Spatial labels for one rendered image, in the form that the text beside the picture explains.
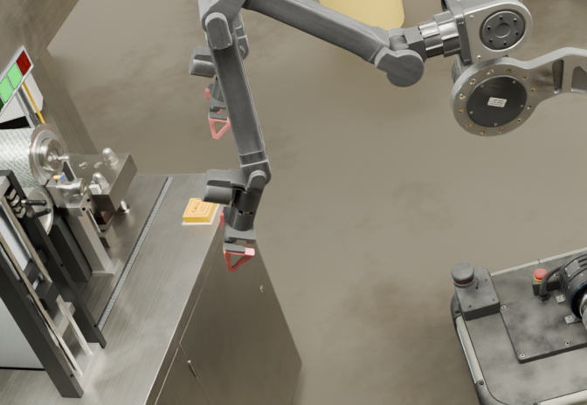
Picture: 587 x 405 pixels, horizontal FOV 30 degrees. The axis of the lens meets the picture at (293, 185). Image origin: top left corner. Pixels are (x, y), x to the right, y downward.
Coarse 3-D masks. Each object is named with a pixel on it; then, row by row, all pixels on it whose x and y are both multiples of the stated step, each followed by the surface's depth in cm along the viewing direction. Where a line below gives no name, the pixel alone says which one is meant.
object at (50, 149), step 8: (40, 144) 253; (48, 144) 252; (56, 144) 256; (40, 152) 252; (48, 152) 252; (56, 152) 255; (40, 160) 252; (48, 160) 252; (56, 160) 256; (48, 168) 253; (56, 168) 255
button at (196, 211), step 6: (192, 198) 283; (198, 198) 282; (192, 204) 281; (198, 204) 280; (204, 204) 279; (210, 204) 279; (216, 204) 281; (186, 210) 279; (192, 210) 279; (198, 210) 278; (204, 210) 278; (210, 210) 277; (186, 216) 278; (192, 216) 277; (198, 216) 277; (204, 216) 276; (210, 216) 277; (186, 222) 279; (192, 222) 278; (198, 222) 278; (204, 222) 277
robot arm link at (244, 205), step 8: (232, 192) 231; (240, 192) 232; (248, 192) 231; (232, 200) 235; (240, 200) 232; (248, 200) 232; (256, 200) 233; (240, 208) 233; (248, 208) 233; (256, 208) 235
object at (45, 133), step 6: (42, 132) 253; (48, 132) 256; (36, 138) 251; (42, 138) 253; (48, 138) 256; (54, 138) 258; (36, 144) 251; (36, 150) 251; (36, 156) 251; (36, 162) 251; (42, 168) 253; (42, 174) 253; (48, 174) 255
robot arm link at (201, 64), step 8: (200, 48) 270; (208, 48) 270; (240, 48) 265; (192, 56) 270; (200, 56) 268; (208, 56) 268; (192, 64) 269; (200, 64) 268; (208, 64) 269; (192, 72) 269; (200, 72) 270; (208, 72) 270
